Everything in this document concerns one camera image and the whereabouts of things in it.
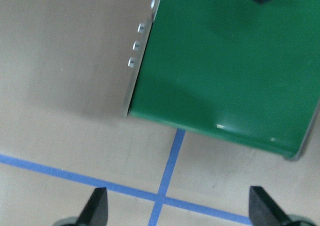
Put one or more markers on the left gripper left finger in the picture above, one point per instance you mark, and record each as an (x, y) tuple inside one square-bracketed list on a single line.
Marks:
[(95, 212)]

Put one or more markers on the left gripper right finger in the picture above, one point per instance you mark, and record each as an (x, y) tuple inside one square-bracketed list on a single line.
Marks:
[(264, 211)]

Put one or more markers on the green conveyor belt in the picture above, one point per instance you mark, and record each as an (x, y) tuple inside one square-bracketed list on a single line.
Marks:
[(236, 70)]

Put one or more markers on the brown paper table cover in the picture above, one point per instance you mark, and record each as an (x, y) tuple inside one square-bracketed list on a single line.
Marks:
[(63, 78)]

